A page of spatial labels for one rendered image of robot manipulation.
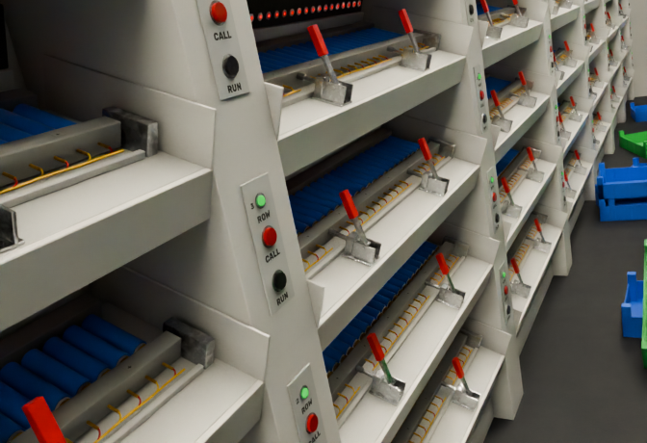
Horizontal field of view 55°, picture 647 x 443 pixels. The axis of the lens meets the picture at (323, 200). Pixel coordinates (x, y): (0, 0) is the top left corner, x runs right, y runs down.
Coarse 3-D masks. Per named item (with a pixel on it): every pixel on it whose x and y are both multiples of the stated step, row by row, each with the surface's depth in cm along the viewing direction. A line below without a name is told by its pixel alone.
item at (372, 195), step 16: (432, 144) 111; (416, 160) 103; (384, 176) 94; (400, 176) 97; (368, 192) 88; (384, 192) 92; (368, 208) 88; (320, 224) 77; (336, 224) 79; (352, 224) 81; (304, 240) 73; (320, 240) 76; (304, 256) 73
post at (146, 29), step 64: (0, 0) 55; (64, 0) 52; (128, 0) 48; (192, 0) 48; (128, 64) 50; (192, 64) 48; (256, 64) 55; (256, 128) 55; (192, 256) 54; (256, 256) 54; (256, 320) 54; (320, 384) 62
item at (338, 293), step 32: (416, 128) 115; (448, 128) 112; (320, 160) 96; (480, 160) 111; (416, 192) 97; (448, 192) 98; (384, 224) 85; (416, 224) 86; (320, 256) 75; (384, 256) 77; (320, 288) 60; (352, 288) 70; (320, 320) 64
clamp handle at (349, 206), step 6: (342, 192) 74; (348, 192) 75; (342, 198) 74; (348, 198) 74; (348, 204) 74; (348, 210) 74; (354, 210) 75; (354, 216) 74; (354, 222) 75; (360, 228) 75; (360, 234) 75; (360, 240) 75; (366, 240) 75
